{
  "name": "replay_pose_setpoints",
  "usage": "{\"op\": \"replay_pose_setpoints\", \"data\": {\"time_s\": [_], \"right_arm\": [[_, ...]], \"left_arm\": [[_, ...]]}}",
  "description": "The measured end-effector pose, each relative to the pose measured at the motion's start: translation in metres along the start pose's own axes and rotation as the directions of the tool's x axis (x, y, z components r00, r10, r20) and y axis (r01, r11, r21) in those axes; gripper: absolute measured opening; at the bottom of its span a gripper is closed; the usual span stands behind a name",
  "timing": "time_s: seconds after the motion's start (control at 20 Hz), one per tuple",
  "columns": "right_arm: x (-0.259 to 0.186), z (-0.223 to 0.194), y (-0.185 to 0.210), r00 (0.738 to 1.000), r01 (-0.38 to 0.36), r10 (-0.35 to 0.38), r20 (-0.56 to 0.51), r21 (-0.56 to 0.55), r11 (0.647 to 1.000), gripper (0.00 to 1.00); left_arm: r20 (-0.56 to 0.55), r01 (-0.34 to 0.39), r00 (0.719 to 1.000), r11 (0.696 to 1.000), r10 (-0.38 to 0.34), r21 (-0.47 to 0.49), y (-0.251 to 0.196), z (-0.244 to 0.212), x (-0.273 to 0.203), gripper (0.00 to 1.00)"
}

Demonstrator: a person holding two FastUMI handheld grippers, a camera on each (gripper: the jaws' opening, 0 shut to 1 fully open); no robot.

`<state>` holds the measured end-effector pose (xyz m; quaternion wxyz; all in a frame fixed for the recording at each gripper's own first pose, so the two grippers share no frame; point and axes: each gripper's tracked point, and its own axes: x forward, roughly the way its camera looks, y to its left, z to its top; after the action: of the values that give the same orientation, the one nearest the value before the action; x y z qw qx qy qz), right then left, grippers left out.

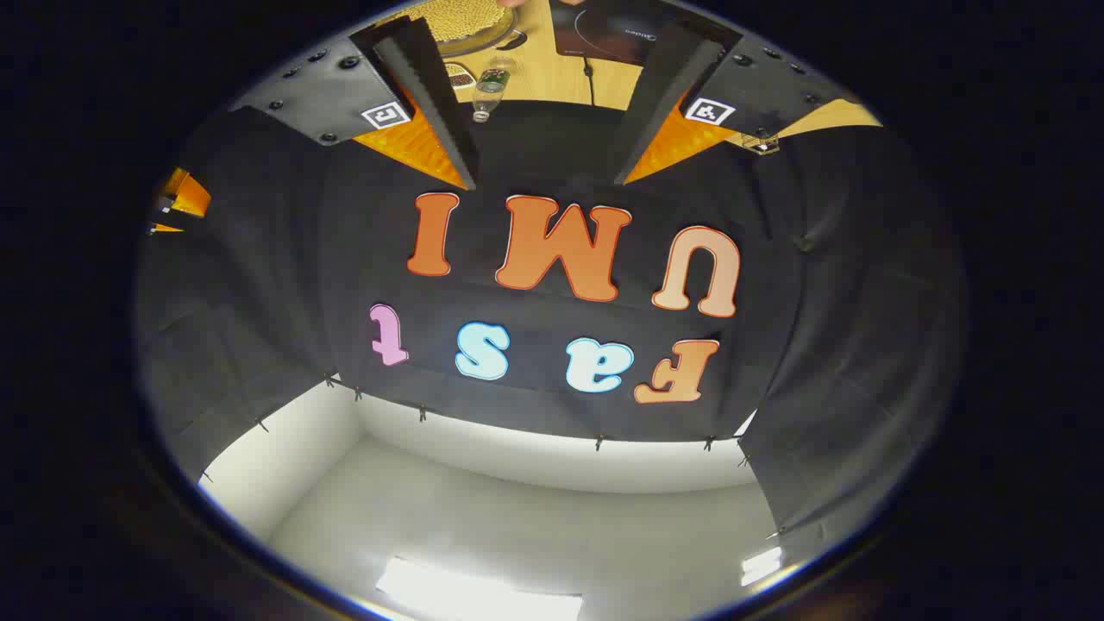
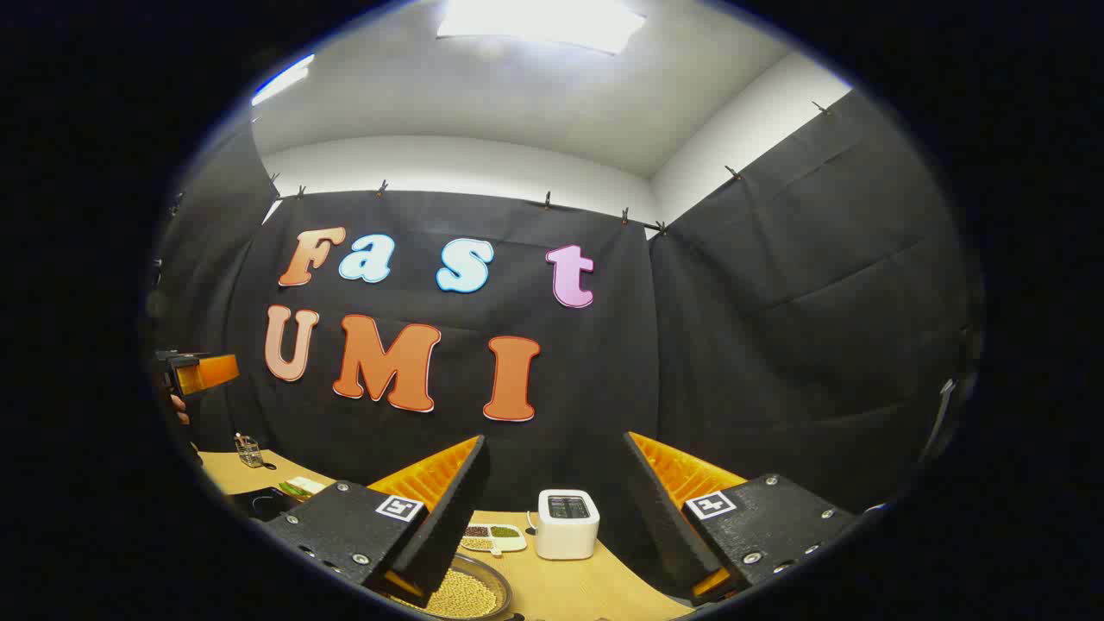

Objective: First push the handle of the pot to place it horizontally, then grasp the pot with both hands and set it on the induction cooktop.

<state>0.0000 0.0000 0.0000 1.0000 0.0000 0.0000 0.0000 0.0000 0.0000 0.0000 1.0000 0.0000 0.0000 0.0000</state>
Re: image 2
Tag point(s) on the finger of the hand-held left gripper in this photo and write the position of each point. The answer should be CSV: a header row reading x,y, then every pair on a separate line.
x,y
207,373

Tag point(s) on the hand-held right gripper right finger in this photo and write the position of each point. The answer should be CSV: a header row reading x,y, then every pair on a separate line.
x,y
660,526

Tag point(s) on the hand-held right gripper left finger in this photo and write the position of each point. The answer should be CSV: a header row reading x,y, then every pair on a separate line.
x,y
448,526

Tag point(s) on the pile of soybeans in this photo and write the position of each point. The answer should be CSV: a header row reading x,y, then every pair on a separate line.
x,y
461,595

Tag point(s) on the stainless steel pot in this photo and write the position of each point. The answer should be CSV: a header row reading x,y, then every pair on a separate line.
x,y
502,581

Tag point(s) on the black induction cooktop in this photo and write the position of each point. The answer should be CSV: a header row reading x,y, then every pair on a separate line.
x,y
261,503

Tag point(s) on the white divided bean tray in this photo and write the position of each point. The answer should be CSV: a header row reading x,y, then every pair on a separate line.
x,y
493,538

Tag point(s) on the white toaster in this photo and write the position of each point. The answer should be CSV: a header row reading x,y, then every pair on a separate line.
x,y
567,535

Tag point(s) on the sandwich with lettuce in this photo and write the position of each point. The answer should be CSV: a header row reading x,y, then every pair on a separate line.
x,y
304,487

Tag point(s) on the black backdrop cloth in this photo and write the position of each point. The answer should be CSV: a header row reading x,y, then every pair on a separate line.
x,y
604,379

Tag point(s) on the ceiling light panel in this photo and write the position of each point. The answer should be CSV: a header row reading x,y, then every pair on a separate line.
x,y
543,21
283,80

